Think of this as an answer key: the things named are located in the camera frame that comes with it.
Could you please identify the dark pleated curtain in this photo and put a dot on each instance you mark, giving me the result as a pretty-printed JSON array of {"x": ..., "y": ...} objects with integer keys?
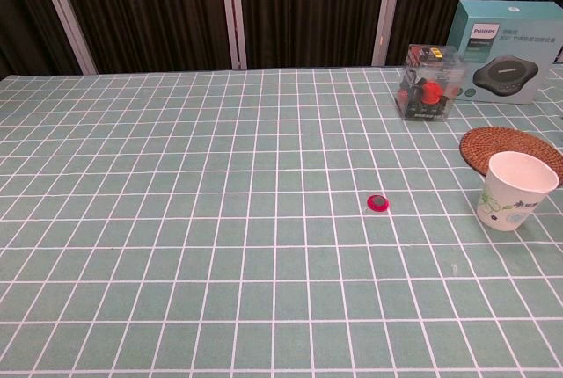
[{"x": 145, "y": 9}]

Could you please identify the teal Philips speaker box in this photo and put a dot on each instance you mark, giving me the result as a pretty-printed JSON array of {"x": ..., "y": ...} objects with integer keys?
[{"x": 506, "y": 44}]

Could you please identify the round woven coaster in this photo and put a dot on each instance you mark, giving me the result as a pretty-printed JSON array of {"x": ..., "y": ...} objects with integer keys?
[{"x": 497, "y": 143}]

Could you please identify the clear plastic box of toys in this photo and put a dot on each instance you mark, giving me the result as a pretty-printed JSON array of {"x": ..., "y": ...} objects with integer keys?
[{"x": 429, "y": 88}]

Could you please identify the white paper cup green print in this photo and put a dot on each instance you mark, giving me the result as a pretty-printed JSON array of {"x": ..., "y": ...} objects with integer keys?
[{"x": 506, "y": 206}]

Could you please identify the white screen frame post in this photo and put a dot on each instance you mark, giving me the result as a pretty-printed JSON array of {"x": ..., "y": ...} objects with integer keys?
[
  {"x": 66, "y": 13},
  {"x": 233, "y": 13},
  {"x": 387, "y": 9}
]

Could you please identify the green white checked tablecloth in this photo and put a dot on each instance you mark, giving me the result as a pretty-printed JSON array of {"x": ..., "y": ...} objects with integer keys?
[{"x": 220, "y": 220}]

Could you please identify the small red round disc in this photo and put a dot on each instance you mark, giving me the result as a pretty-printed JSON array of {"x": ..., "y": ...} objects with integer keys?
[{"x": 378, "y": 203}]

